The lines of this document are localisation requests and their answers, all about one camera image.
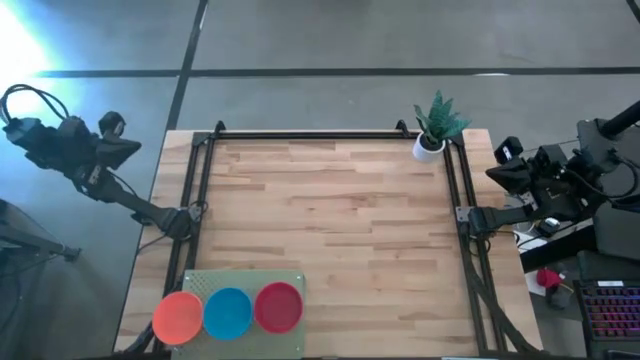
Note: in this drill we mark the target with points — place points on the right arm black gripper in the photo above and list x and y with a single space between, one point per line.
540 175

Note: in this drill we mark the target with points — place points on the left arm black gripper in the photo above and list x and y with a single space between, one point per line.
90 150

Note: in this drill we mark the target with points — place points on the small orange plastic bowl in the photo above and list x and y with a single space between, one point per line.
177 318

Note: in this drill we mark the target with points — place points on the small blue plastic bowl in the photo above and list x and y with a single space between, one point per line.
227 313

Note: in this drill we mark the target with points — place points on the small red plastic bowl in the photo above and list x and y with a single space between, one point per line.
278 307

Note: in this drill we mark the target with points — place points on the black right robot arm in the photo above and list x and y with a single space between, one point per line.
500 217

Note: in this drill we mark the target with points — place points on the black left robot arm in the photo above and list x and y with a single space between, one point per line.
125 200

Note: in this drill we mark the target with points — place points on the small black white device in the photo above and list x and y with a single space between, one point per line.
550 225

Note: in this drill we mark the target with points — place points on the white paper sheet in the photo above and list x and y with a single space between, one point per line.
527 243

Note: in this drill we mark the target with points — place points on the black metal bar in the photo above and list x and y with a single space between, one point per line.
555 250

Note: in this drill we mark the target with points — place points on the green plant in white pot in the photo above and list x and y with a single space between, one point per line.
427 150

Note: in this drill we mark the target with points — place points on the small red object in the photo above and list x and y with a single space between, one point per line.
547 277

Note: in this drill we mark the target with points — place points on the dark metal stand base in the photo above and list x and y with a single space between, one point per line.
70 253

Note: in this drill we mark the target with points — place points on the black pole stand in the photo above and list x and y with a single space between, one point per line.
622 119

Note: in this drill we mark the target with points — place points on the small dark grey device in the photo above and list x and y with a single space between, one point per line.
557 299

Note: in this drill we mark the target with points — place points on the backlit computer keyboard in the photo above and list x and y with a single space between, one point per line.
610 312

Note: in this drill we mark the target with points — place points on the black aluminium frame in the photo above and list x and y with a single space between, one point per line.
250 135

